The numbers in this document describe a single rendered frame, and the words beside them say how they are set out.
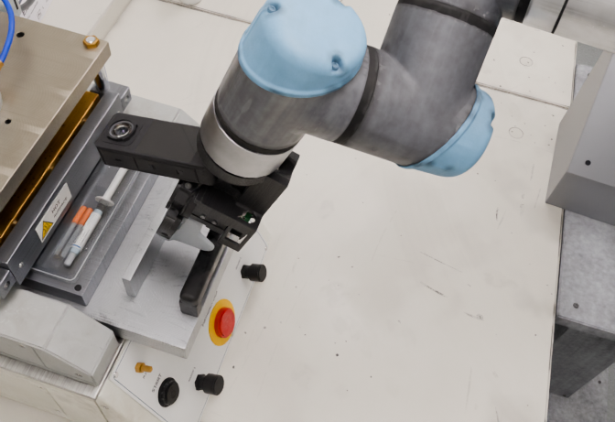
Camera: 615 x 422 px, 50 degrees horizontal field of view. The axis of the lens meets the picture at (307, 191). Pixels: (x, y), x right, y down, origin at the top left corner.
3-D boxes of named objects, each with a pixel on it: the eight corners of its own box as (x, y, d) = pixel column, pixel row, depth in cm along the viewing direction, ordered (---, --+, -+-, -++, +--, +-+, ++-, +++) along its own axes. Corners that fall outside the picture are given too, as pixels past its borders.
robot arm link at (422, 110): (535, 50, 46) (400, -7, 43) (475, 197, 48) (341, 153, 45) (480, 45, 54) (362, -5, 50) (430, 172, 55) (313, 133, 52)
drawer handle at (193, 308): (179, 312, 68) (177, 296, 65) (231, 200, 76) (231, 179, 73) (198, 319, 68) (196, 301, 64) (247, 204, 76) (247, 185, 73)
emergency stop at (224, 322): (219, 342, 87) (205, 328, 85) (229, 316, 90) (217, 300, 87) (229, 343, 87) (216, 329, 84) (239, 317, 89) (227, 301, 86)
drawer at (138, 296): (-63, 279, 72) (-93, 243, 66) (40, 135, 84) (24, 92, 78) (187, 362, 69) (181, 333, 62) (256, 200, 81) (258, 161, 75)
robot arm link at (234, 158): (198, 124, 48) (236, 51, 52) (182, 155, 52) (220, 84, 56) (287, 172, 49) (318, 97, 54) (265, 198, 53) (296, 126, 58)
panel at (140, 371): (188, 444, 81) (107, 379, 68) (267, 245, 98) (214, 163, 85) (202, 447, 80) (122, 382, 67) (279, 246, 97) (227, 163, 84)
